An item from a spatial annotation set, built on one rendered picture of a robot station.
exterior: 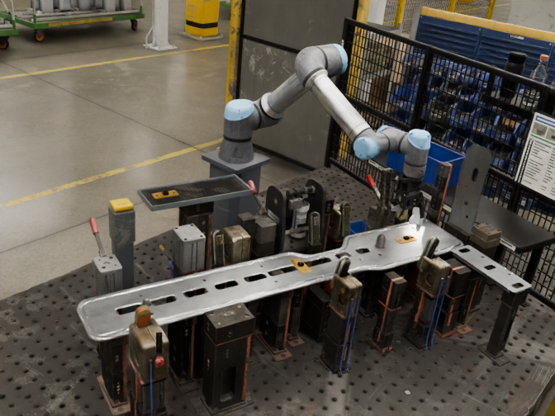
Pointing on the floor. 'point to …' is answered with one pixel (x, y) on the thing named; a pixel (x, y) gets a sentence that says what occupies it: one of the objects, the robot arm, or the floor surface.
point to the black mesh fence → (441, 120)
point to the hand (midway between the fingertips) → (410, 222)
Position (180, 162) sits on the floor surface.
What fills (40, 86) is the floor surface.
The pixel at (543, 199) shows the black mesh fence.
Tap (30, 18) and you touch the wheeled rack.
